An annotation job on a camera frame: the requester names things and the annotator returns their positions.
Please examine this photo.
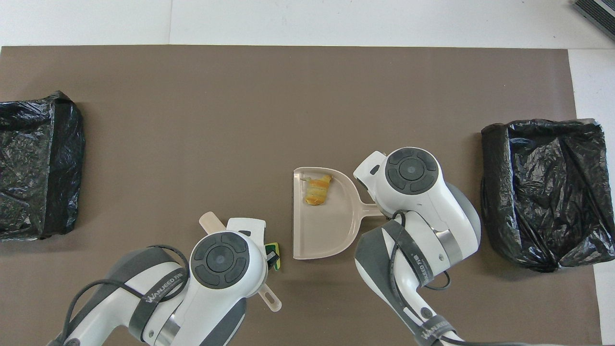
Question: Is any notched green yellow sponge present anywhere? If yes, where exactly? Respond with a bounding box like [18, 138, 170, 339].
[265, 242, 283, 271]

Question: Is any beige plastic dustpan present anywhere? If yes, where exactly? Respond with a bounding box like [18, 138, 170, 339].
[293, 166, 387, 260]

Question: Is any beige hand brush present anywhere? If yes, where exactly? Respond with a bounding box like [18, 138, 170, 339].
[199, 211, 282, 313]

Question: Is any orange toy croissant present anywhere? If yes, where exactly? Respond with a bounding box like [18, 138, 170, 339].
[301, 174, 333, 206]

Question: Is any black bag lined bin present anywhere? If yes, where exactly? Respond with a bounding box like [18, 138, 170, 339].
[0, 90, 86, 242]
[480, 118, 606, 273]

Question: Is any brown table mat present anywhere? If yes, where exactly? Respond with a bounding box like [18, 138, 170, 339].
[0, 45, 603, 346]

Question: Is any grey ribbed device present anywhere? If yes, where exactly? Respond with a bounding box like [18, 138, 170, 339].
[573, 0, 615, 41]

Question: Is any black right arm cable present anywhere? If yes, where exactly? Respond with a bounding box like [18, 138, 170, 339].
[388, 210, 553, 346]

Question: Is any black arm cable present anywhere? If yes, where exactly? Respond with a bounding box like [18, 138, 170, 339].
[388, 210, 553, 346]
[48, 244, 191, 346]

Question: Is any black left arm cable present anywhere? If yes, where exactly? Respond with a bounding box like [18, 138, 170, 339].
[48, 244, 191, 346]

